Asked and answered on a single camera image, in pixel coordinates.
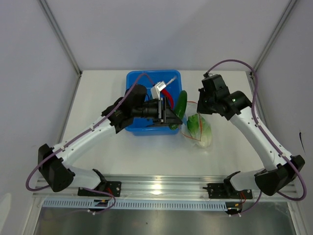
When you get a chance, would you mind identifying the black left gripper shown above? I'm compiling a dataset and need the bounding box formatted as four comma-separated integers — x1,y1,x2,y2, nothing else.
133,97,182,126

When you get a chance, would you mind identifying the dark green toy cucumber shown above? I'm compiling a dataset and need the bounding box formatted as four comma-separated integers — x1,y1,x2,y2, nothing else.
169,90,187,130

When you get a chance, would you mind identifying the toy napa cabbage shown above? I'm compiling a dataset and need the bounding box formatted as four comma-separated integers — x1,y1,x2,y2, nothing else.
187,114,212,148

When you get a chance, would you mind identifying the clear zip bag orange zipper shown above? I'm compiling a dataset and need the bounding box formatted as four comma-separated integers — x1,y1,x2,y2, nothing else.
180,101,213,149

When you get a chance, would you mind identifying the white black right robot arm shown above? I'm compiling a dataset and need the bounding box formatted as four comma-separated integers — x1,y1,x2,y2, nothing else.
197,73,305,198

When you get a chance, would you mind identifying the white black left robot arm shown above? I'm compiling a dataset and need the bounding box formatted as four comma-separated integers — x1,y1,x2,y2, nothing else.
38,84,186,196

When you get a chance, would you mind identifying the red toy chili pepper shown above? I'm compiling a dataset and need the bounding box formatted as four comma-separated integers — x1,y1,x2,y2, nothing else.
161,89,174,108

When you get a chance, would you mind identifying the blue plastic bin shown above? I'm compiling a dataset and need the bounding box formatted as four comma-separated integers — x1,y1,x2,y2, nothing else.
125,70,182,136

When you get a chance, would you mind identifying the toy green onion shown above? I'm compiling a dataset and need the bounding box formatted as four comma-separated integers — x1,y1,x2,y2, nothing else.
166,76,177,86

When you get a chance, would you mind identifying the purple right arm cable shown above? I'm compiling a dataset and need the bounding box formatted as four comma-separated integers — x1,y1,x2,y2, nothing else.
206,59,307,201

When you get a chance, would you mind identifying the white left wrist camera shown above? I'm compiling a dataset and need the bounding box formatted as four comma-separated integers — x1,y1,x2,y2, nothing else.
150,81,166,99

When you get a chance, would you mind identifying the aluminium frame rail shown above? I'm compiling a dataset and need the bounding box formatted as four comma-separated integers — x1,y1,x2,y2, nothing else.
32,175,298,201

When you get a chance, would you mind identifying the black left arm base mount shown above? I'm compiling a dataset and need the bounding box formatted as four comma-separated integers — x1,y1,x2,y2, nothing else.
78,169,122,197

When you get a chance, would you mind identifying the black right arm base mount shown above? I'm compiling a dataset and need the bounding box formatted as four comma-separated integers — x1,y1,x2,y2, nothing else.
203,171,253,199

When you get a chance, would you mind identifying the slotted grey cable duct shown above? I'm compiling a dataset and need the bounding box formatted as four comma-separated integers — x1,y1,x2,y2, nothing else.
43,198,227,212

